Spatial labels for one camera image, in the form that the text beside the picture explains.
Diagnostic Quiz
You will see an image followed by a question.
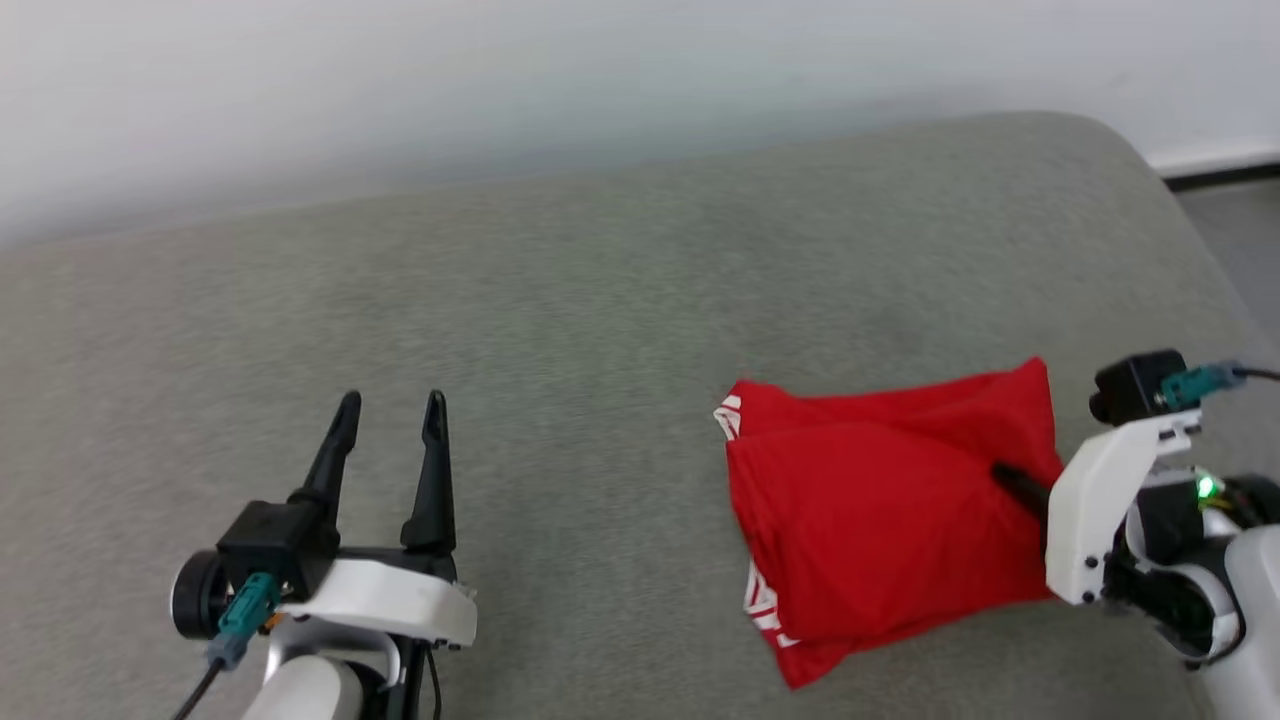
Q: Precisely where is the grey fabric sofa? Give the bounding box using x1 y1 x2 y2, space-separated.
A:
0 110 1280 720

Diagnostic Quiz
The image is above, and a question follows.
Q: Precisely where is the red and white garment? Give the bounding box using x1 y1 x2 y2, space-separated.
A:
713 357 1067 691

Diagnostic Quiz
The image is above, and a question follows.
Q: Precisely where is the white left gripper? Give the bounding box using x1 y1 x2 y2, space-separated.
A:
279 389 479 650

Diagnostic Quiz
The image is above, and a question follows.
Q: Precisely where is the black floor strip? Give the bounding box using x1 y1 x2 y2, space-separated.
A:
1163 160 1280 194

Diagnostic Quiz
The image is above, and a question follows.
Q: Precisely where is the white skirting board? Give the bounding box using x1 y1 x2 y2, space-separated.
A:
1145 138 1280 179

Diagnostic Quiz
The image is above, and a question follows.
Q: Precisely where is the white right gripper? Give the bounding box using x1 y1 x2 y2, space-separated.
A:
992 409 1202 607

